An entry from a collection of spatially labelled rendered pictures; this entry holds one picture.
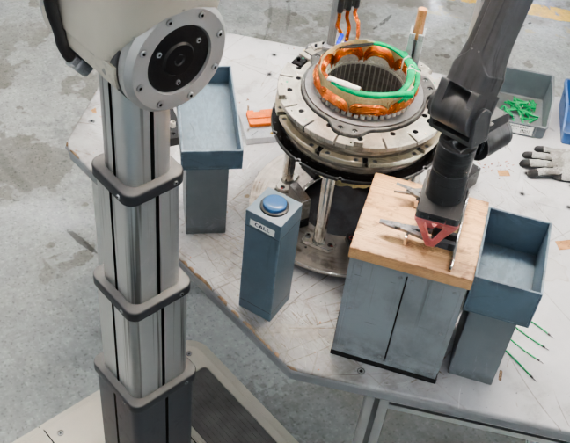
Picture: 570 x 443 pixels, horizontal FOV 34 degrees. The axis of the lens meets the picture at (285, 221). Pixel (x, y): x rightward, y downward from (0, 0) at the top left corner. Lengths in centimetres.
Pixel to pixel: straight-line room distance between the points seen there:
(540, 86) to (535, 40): 174
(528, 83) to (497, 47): 105
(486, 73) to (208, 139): 60
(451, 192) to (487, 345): 35
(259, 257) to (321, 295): 21
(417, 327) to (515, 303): 18
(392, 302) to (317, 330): 22
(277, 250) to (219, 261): 26
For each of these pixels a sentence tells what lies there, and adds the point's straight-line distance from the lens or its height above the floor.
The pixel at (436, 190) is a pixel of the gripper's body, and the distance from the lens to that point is 138.
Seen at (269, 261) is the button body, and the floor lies 94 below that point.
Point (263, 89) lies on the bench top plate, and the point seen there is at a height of 78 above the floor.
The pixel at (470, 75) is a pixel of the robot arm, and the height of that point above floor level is 139.
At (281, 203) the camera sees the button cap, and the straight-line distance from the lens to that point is 155.
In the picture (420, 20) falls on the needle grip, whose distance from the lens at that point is 173.
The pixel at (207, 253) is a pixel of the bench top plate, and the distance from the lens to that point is 182.
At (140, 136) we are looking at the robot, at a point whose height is 127.
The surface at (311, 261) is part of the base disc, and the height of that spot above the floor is 80.
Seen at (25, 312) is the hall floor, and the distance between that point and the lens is 275.
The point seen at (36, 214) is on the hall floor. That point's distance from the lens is 302.
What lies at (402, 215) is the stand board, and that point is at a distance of 153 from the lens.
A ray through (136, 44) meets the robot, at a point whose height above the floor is 148.
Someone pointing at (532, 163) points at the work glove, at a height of 80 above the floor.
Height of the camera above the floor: 212
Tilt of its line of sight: 45 degrees down
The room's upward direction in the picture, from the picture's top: 7 degrees clockwise
